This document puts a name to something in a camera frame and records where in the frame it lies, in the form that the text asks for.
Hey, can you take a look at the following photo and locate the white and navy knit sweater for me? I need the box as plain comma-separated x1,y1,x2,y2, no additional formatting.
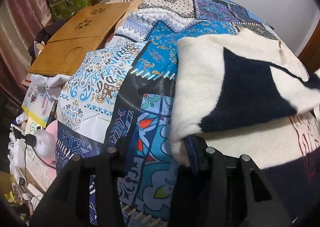
169,29,319,219

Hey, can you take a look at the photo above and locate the white and yellow paper bag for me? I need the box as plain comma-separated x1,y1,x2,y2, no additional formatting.
22,85,56,128

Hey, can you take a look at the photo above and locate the blue patchwork bed quilt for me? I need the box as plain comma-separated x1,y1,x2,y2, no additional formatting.
55,0,277,226

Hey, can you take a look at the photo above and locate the wooden lap desk board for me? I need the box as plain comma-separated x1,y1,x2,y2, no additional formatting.
29,3,130,76

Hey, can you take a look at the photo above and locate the green patterned storage bag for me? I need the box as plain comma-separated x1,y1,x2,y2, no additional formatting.
49,0,102,21

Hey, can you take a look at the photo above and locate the pink striped curtain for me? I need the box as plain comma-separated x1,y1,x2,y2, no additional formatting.
1,0,52,105

